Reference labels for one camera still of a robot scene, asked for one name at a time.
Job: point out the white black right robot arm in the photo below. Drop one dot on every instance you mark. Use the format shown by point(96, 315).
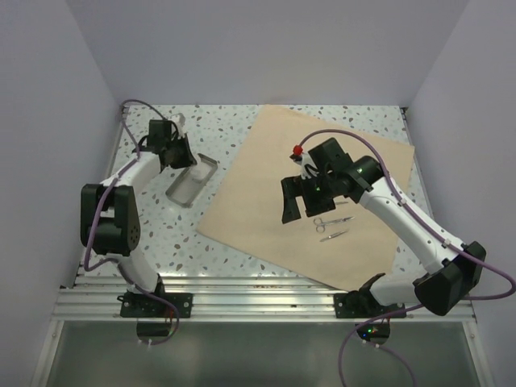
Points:
point(449, 267)

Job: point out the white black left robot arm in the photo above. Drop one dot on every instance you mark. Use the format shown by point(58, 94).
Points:
point(109, 222)

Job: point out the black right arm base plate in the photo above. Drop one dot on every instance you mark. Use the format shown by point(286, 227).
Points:
point(356, 305)

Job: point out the steel tweezers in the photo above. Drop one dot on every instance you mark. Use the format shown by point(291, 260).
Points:
point(333, 236)

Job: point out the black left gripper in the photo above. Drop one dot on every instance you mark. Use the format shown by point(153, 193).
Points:
point(182, 153)

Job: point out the small steel scissors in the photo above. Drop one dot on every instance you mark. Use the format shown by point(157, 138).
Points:
point(321, 225)

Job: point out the white gauze pad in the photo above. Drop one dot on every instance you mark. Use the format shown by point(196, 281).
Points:
point(199, 172)

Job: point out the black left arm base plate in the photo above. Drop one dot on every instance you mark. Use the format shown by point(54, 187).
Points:
point(140, 306)

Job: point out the aluminium rail frame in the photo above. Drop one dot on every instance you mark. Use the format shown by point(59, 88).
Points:
point(89, 343)

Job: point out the metal tray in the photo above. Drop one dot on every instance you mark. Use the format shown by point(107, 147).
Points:
point(184, 191)

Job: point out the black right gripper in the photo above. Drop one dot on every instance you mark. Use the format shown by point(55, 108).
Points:
point(308, 193)

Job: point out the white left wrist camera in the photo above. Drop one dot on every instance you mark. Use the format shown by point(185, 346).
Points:
point(178, 125)

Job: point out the beige cloth mat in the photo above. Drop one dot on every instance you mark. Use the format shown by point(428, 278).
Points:
point(281, 204)

